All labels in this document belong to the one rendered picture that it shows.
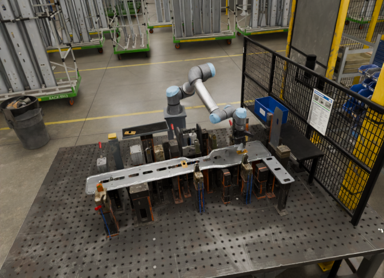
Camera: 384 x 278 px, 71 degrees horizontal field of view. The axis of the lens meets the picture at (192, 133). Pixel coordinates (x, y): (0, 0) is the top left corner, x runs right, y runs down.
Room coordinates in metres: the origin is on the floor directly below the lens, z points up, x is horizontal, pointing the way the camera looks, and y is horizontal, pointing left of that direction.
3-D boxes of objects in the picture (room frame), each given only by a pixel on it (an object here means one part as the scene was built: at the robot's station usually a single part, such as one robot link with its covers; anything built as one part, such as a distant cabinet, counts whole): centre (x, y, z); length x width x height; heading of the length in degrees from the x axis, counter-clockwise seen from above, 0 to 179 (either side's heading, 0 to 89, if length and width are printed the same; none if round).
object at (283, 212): (1.32, -0.62, 0.84); 0.11 x 0.06 x 0.29; 13
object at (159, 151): (1.67, 0.27, 0.89); 0.13 x 0.11 x 0.38; 13
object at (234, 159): (1.54, 0.09, 1.00); 1.38 x 0.22 x 0.02; 103
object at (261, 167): (1.49, -0.49, 0.84); 0.11 x 0.10 x 0.28; 13
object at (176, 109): (2.22, 0.15, 1.15); 0.15 x 0.15 x 0.10
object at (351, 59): (3.70, -2.11, 0.65); 1.00 x 0.50 x 1.30; 6
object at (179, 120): (2.22, 0.15, 0.90); 0.21 x 0.21 x 0.40; 6
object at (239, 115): (1.66, -0.36, 1.32); 0.09 x 0.08 x 0.11; 32
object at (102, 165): (1.58, 0.69, 0.88); 0.11 x 0.10 x 0.36; 13
